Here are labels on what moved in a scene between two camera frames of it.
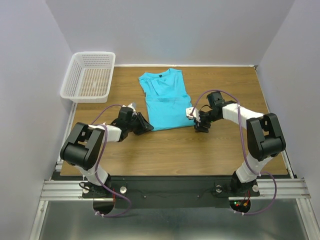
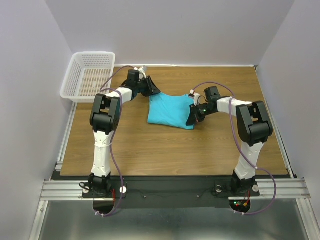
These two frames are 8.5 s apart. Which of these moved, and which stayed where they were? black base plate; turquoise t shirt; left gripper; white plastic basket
Moved: turquoise t shirt; left gripper
Stayed: white plastic basket; black base plate
